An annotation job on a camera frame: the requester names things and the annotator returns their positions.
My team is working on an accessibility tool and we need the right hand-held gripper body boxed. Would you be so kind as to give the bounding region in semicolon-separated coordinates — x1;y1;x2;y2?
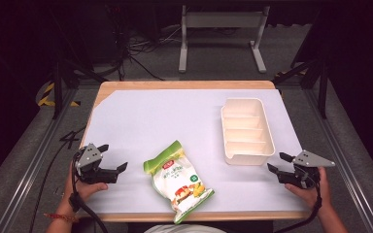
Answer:
277;150;336;190

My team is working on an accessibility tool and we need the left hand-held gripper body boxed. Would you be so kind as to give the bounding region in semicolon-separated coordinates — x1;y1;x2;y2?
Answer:
73;143;119;185

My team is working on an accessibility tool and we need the white divided plastic container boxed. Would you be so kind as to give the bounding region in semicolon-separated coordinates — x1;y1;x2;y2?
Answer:
220;97;276;166

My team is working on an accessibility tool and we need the green and white snack packet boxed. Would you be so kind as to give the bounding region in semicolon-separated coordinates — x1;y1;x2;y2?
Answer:
143;140;216;225

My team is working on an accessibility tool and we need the person's left hand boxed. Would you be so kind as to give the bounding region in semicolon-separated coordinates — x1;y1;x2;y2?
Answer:
62;161;109;212

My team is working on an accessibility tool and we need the person's right hand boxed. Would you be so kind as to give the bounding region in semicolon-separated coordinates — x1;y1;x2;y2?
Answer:
284;166;333;212

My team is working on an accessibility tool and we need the white table mat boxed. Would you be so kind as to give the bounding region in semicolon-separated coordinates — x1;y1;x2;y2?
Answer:
81;88;307;215

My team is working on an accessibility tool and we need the black metal stand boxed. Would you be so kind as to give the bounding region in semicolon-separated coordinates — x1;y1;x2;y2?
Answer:
272;9;334;119
47;6;109;120

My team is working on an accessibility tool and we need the yellow and black hazard tape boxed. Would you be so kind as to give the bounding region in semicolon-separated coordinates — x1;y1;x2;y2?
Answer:
37;82;82;108

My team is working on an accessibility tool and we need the person's light clothing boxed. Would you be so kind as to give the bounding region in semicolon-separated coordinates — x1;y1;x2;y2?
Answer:
143;223;228;233

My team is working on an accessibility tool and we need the wooden table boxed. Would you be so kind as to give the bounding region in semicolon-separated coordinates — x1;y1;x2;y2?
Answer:
77;80;311;223

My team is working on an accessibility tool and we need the white metal stand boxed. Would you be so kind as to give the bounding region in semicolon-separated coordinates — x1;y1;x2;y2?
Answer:
178;4;271;74

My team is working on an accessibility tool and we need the aluminium floor rail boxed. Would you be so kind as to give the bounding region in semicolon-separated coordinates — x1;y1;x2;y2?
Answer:
0;86;80;233
303;86;373;233

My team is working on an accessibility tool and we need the black floor cable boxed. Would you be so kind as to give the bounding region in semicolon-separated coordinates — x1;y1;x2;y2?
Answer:
28;125;87;233

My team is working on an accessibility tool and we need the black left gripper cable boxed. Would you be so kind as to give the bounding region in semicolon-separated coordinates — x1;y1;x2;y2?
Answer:
68;150;110;233

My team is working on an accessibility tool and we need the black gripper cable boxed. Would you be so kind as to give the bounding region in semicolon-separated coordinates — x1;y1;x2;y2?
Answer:
272;181;323;233
68;150;110;233

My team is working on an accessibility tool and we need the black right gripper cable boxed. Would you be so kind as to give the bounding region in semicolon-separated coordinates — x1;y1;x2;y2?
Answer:
272;181;323;233

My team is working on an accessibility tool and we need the red string bracelet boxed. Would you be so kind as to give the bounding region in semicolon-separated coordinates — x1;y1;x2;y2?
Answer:
43;212;80;225

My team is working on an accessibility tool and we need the bundle of black cables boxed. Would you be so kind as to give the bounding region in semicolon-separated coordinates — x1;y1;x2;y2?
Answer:
105;4;184;82

